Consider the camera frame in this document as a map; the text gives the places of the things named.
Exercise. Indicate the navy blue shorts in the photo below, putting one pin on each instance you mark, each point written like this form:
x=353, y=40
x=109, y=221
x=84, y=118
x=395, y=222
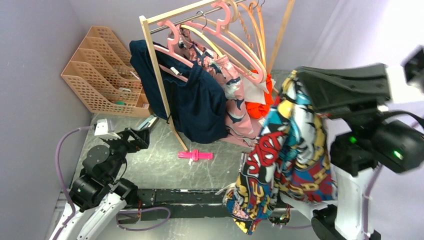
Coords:
x=197, y=105

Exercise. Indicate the orange cloth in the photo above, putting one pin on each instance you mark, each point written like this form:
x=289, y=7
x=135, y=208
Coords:
x=258, y=96

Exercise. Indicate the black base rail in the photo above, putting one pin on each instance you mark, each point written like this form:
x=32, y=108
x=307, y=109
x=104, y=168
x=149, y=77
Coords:
x=182, y=203

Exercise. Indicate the comic print shorts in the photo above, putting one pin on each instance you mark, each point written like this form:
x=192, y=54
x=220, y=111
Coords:
x=290, y=158

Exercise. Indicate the pink patterned shorts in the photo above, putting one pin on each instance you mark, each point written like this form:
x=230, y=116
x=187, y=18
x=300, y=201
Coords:
x=237, y=120

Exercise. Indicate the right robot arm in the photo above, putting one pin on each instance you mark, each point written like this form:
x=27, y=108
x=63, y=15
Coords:
x=375, y=140

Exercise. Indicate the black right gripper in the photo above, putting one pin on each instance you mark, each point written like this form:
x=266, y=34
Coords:
x=339, y=90

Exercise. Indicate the pink plastic hanger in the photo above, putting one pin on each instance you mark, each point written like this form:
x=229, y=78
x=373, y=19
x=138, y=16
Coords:
x=175, y=49
x=221, y=31

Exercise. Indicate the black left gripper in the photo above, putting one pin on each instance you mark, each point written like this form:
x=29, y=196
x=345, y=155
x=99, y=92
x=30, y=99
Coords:
x=141, y=138

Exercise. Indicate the peach plastic file organizer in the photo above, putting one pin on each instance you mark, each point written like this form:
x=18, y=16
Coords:
x=100, y=74

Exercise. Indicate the wooden clothes rack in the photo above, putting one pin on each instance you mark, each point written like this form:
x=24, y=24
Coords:
x=149, y=26

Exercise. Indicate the light blue stapler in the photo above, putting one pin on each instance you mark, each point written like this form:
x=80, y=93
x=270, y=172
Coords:
x=149, y=122

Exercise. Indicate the pink plastic clip tool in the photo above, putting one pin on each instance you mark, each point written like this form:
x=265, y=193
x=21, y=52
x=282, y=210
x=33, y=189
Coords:
x=195, y=155

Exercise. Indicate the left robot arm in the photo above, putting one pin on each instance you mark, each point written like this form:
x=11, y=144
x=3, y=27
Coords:
x=99, y=193

